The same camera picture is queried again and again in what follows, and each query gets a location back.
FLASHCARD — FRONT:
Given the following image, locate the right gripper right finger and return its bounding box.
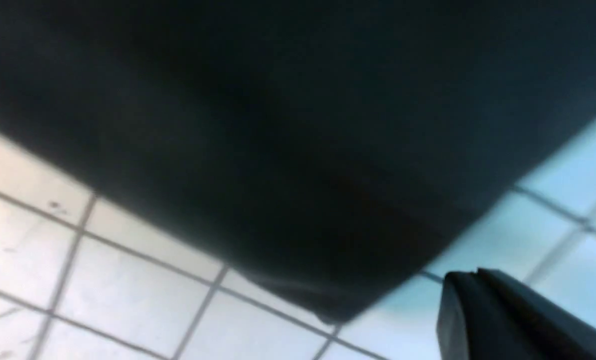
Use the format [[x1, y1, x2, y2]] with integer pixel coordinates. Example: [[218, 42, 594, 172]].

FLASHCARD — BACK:
[[476, 268, 596, 360]]

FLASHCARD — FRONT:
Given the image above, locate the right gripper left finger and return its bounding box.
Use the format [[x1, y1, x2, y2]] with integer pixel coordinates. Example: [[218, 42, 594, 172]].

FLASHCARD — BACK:
[[436, 271, 553, 360]]

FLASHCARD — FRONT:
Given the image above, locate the gray long sleeve shirt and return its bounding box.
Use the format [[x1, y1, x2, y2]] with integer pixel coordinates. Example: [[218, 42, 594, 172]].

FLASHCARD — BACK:
[[0, 0, 596, 324]]

